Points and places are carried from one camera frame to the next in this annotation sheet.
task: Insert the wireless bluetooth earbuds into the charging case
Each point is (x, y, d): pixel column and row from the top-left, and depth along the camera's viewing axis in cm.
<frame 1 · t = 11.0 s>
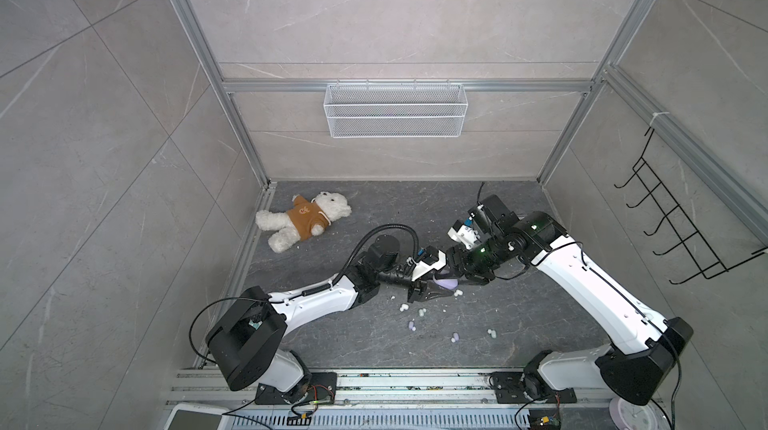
left hand: (451, 280, 70), fingers open
right hand: (444, 275, 69), fingers open
white teddy bear brown shirt: (305, 218, 100), point 9 cm above the table
white earbud: (458, 292, 92), on the table
white earbud 2: (404, 307, 87), point 2 cm above the table
purple earbud: (411, 326, 85), on the table
purple earbud 2: (455, 337, 83), on the table
green earbud: (492, 332, 83), on the table

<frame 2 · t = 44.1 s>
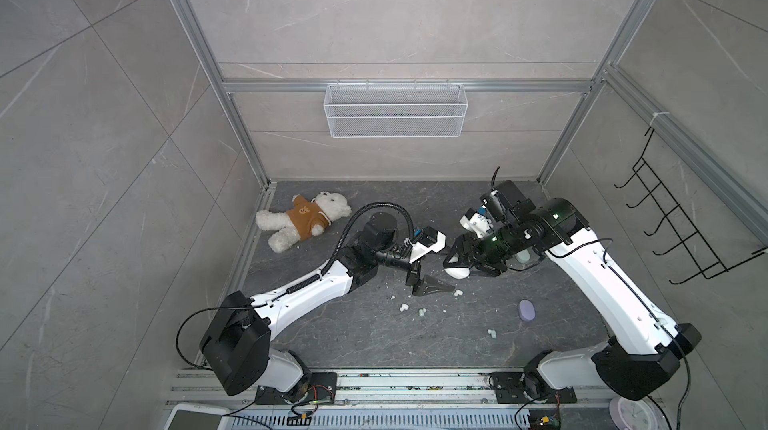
left hand: (452, 263, 66), fingers open
right hand: (453, 265, 66), fingers open
purple earbud charging case: (526, 310, 87), on the table
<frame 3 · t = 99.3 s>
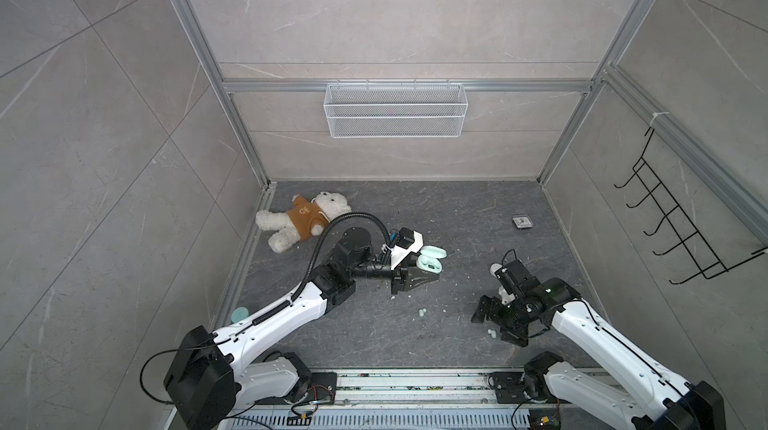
left hand: (435, 264, 64), fingers open
right hand: (483, 323, 77), fingers open
small black square box: (522, 221, 109), on the table
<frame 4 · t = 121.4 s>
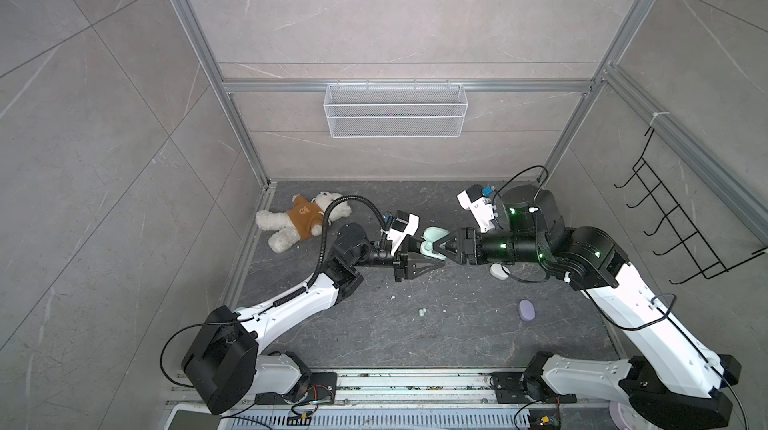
left hand: (442, 254, 61), fingers open
right hand: (440, 244, 59), fingers open
white earbud charging case: (499, 271, 92), point 4 cm above the table
